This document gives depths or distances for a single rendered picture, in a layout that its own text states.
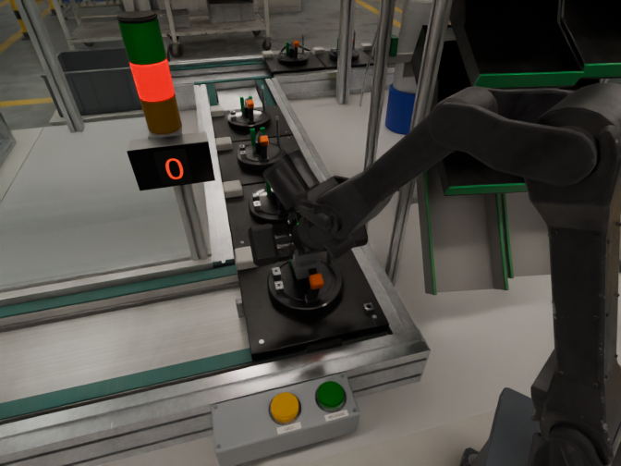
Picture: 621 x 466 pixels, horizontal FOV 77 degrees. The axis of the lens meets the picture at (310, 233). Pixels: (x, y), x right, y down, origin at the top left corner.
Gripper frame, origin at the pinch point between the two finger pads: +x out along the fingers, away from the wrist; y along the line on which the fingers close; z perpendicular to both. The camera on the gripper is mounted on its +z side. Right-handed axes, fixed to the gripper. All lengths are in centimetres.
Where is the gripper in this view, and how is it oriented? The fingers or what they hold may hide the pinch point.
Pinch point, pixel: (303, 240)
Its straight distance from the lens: 67.5
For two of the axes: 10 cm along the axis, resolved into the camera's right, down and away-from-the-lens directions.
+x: -1.8, 1.5, 9.7
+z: -2.0, -9.7, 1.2
